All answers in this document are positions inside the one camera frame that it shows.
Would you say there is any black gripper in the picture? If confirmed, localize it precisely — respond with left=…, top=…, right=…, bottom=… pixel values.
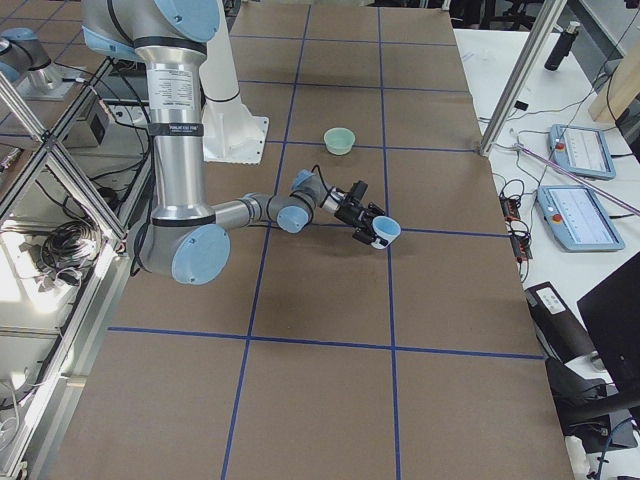
left=334, top=201, right=386, bottom=245

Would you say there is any light blue plastic cup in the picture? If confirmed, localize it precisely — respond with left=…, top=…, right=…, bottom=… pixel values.
left=371, top=215, right=402, bottom=249

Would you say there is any green ceramic bowl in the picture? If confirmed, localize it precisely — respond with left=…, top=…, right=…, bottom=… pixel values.
left=323, top=127, right=356, bottom=156

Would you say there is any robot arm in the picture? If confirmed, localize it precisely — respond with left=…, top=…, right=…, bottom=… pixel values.
left=82, top=1, right=400, bottom=285

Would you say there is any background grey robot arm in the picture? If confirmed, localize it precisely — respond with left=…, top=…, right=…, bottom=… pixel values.
left=1, top=27, right=60, bottom=91

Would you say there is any near blue teach pendant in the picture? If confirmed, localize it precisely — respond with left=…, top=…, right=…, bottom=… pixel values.
left=536, top=185, right=625, bottom=253

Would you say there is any blue teach pendant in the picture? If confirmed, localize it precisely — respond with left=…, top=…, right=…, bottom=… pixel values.
left=536, top=185, right=625, bottom=253
left=549, top=124, right=616, bottom=180

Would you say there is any far blue teach pendant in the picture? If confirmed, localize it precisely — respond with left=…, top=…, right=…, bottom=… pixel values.
left=549, top=124, right=616, bottom=180

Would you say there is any black computer monitor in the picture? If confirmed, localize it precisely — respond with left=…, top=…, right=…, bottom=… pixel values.
left=578, top=254, right=639, bottom=391

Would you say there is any black bottle on desk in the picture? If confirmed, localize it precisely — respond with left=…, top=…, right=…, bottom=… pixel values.
left=544, top=24, right=580, bottom=71

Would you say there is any reacher grabber stick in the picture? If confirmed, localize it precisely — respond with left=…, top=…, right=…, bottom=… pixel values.
left=513, top=143, right=640, bottom=216

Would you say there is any grey power supply box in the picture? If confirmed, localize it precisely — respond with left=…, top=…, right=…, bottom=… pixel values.
left=63, top=101, right=109, bottom=148

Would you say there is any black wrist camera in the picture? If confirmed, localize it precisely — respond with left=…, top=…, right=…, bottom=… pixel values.
left=345, top=180, right=368, bottom=204

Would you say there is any black camera cable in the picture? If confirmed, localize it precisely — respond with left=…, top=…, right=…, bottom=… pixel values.
left=310, top=164, right=351, bottom=206

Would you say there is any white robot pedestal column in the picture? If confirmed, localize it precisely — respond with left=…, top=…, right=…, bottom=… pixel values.
left=200, top=1, right=269, bottom=165

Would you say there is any aluminium frame post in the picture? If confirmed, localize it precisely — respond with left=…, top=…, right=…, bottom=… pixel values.
left=478, top=0, right=567, bottom=157

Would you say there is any coiled black cable bundle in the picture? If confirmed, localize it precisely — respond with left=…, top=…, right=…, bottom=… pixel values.
left=40, top=219, right=104, bottom=281

